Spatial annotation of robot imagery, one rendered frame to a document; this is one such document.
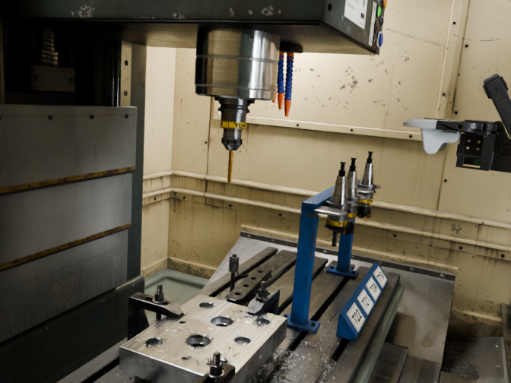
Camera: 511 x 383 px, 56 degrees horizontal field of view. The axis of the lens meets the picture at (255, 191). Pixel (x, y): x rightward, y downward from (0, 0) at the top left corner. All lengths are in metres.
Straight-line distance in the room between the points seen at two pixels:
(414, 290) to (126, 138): 1.15
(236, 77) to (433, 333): 1.18
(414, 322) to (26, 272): 1.22
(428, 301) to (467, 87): 0.76
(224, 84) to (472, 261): 1.31
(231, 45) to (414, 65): 1.09
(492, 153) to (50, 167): 0.91
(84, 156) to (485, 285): 1.44
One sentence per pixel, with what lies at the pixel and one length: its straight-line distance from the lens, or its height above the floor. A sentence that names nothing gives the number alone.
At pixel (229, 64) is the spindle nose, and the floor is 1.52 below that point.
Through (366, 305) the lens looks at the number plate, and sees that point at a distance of 1.39.
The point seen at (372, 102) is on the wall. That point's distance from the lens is 1.89.
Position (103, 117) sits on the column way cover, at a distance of 1.29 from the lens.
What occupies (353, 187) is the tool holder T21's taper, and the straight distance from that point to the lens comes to 1.31.
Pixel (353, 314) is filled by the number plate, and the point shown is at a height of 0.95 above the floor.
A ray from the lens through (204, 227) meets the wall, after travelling 2.24.
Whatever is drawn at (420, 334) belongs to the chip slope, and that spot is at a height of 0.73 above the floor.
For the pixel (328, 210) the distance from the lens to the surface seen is 1.16.
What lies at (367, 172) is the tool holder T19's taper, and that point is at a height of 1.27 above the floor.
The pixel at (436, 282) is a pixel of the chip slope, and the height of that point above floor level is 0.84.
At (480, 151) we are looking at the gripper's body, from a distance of 0.90.
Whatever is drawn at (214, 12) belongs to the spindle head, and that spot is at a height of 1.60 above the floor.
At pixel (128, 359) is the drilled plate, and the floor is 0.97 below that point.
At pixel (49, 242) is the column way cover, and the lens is 1.23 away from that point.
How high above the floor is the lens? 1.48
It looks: 11 degrees down
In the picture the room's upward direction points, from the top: 4 degrees clockwise
